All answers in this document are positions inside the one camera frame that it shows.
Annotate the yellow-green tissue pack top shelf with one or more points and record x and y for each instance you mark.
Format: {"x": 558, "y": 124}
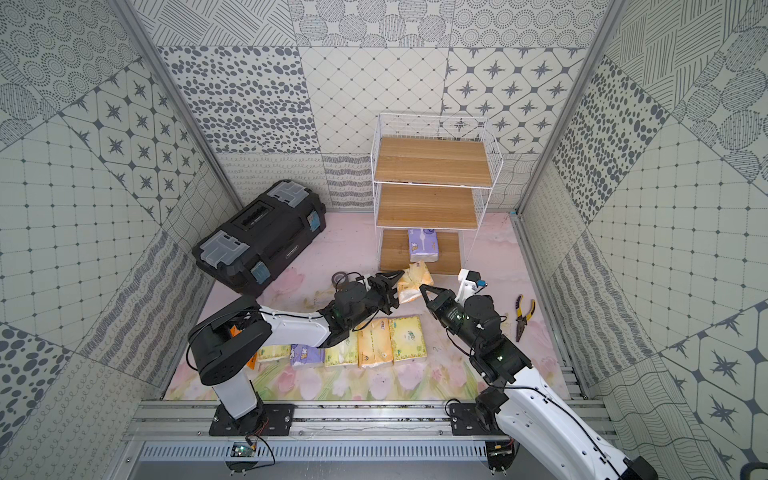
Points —
{"x": 273, "y": 353}

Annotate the white wire wooden shelf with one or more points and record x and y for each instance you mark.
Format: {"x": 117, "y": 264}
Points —
{"x": 436, "y": 172}

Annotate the aluminium mounting rail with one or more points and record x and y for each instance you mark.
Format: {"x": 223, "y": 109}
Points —
{"x": 345, "y": 431}

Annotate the purple tissue pack bottom shelf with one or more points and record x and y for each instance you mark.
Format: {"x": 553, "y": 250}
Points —
{"x": 423, "y": 245}

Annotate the pink floral table mat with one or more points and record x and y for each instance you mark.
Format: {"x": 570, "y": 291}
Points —
{"x": 349, "y": 244}

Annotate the purple dog tissue pack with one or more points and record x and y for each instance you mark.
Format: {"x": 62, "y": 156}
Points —
{"x": 304, "y": 356}

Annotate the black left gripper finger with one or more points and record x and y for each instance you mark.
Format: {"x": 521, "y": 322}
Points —
{"x": 387, "y": 304}
{"x": 388, "y": 280}

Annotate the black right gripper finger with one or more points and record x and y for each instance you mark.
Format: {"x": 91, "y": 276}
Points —
{"x": 445, "y": 293}
{"x": 432, "y": 300}

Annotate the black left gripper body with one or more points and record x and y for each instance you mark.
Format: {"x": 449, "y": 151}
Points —
{"x": 375, "y": 291}

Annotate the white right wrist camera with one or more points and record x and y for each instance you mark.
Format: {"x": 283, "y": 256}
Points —
{"x": 470, "y": 283}

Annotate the black plastic toolbox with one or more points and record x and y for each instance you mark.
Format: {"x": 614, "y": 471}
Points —
{"x": 249, "y": 251}

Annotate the green tissue pack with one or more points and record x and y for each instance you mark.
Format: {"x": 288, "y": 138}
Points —
{"x": 345, "y": 353}
{"x": 407, "y": 338}

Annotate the yellow tissue pack bottom shelf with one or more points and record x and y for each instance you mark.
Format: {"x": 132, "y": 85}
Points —
{"x": 408, "y": 286}

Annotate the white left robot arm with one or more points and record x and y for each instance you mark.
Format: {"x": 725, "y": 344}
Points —
{"x": 220, "y": 347}

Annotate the small green circuit board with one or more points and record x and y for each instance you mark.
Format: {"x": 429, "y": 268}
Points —
{"x": 242, "y": 450}

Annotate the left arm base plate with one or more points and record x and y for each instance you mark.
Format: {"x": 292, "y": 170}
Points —
{"x": 271, "y": 419}

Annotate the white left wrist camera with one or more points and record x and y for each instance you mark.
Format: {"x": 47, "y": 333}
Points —
{"x": 340, "y": 278}

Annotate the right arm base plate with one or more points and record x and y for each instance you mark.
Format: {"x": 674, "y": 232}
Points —
{"x": 464, "y": 420}

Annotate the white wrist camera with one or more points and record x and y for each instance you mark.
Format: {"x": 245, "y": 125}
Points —
{"x": 470, "y": 283}
{"x": 340, "y": 278}

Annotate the orange tissue pack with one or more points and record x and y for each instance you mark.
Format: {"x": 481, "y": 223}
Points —
{"x": 251, "y": 364}

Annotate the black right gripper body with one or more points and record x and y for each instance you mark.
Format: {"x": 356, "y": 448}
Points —
{"x": 451, "y": 315}

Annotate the yellow black pliers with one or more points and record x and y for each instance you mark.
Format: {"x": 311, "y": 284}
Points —
{"x": 523, "y": 318}

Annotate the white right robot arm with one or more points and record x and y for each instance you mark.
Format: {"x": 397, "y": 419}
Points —
{"x": 519, "y": 402}

